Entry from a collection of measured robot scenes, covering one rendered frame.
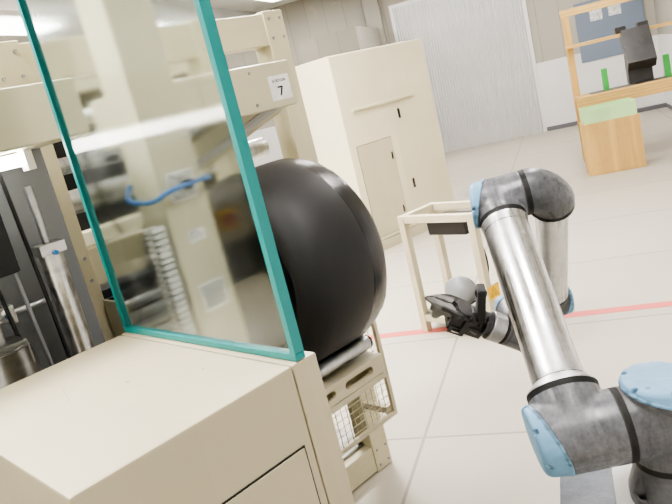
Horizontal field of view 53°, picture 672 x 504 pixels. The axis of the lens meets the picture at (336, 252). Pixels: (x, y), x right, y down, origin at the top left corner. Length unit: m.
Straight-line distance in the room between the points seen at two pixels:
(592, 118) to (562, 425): 7.29
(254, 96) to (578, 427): 1.40
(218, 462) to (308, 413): 0.17
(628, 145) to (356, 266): 7.03
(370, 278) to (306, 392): 0.85
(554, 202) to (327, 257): 0.58
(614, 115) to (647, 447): 7.31
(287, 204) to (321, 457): 0.85
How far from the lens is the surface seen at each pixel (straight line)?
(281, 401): 1.01
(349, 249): 1.79
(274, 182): 1.82
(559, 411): 1.44
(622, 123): 8.61
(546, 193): 1.73
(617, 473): 1.69
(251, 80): 2.24
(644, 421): 1.44
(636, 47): 9.35
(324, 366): 1.94
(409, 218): 4.30
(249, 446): 0.99
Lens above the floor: 1.63
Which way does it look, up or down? 13 degrees down
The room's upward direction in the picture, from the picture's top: 14 degrees counter-clockwise
